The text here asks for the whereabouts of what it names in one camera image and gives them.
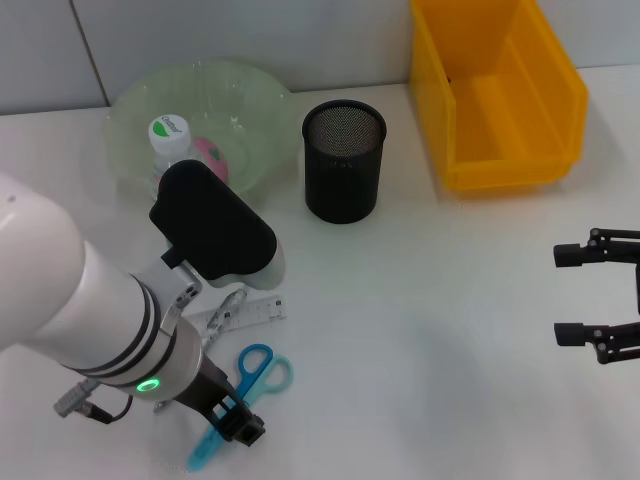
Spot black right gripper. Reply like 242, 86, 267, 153
553, 228, 640, 366

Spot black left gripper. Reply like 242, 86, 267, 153
172, 357, 266, 446

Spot blue scissors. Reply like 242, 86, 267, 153
187, 343, 295, 473

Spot clear plastic ruler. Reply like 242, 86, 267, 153
182, 294, 290, 334

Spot grey clear pen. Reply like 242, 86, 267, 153
152, 287, 250, 415

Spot pink peach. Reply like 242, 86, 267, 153
192, 137, 230, 184

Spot clear green-label water bottle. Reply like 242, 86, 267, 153
147, 114, 201, 201

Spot black mesh pen holder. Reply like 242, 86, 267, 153
301, 99, 389, 225

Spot green glass fruit plate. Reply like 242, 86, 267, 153
102, 59, 301, 201

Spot yellow plastic bin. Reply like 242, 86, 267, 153
409, 0, 589, 194

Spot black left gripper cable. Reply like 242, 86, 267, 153
53, 378, 134, 425

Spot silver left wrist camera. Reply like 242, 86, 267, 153
148, 159, 287, 291

